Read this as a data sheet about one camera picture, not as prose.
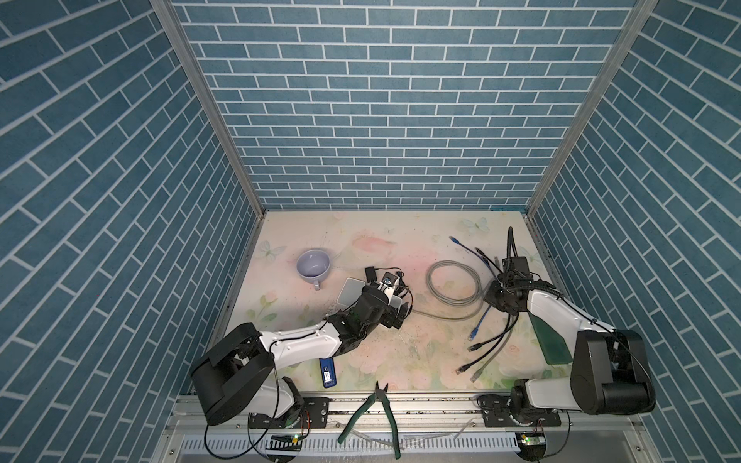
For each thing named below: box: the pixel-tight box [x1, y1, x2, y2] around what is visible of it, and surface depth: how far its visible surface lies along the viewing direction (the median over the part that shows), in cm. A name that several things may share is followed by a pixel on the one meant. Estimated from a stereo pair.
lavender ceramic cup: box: [296, 248, 331, 291], surface depth 101 cm
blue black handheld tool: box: [319, 356, 337, 389], surface depth 79 cm
